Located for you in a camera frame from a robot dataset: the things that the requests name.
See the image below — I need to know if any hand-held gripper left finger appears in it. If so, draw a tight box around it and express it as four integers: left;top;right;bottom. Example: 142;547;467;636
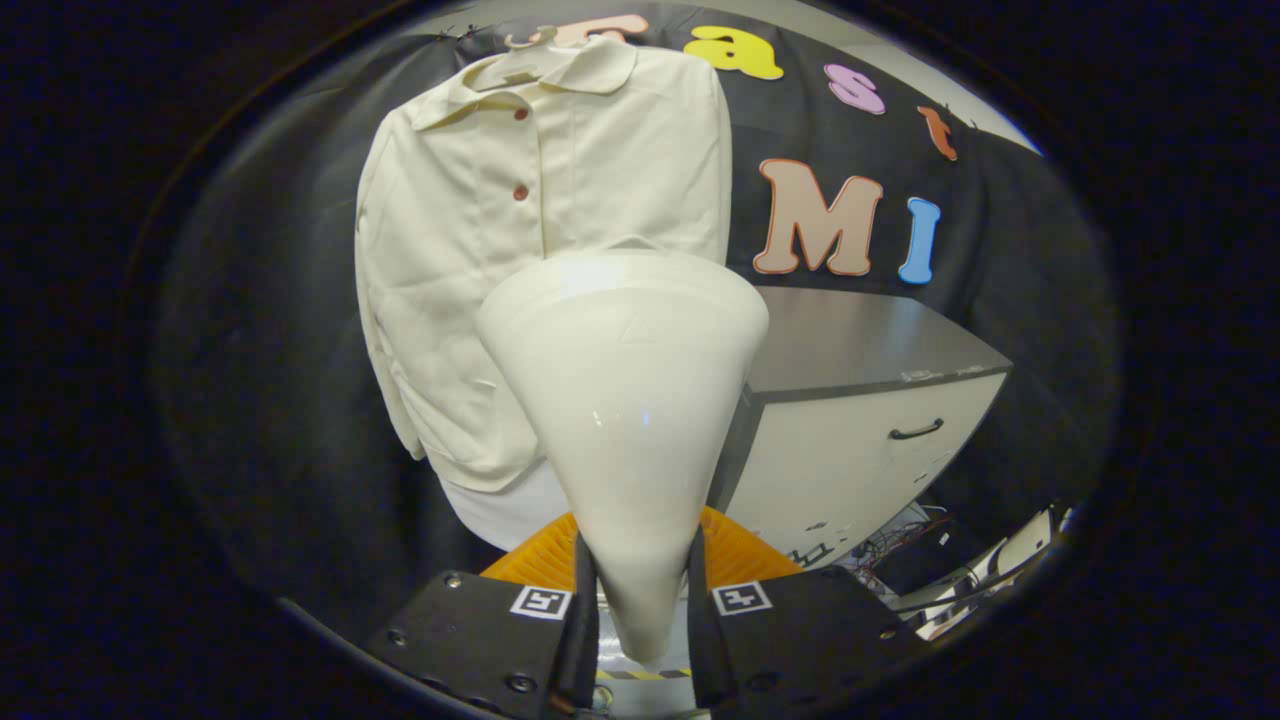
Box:
365;512;601;720

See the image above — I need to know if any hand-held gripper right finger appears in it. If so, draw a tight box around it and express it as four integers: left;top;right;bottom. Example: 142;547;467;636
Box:
687;505;926;713

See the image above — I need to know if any cream button-up shirt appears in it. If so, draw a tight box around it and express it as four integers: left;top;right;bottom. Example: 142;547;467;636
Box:
355;38;734;494

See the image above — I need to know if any plain white cloth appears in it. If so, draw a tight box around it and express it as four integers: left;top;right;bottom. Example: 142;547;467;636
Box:
440;455;576;553

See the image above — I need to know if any black box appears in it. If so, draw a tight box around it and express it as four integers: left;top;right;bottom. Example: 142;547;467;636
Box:
870;535;966;598

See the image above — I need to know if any white cabinet with grey top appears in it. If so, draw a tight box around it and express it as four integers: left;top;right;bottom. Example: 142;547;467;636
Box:
705;286;1013;569

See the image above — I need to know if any black backdrop cloth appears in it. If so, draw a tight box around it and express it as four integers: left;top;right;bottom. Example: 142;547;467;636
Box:
150;0;1119;641

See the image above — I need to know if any tangle of cables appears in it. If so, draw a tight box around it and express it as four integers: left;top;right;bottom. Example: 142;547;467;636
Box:
850;505;961;591

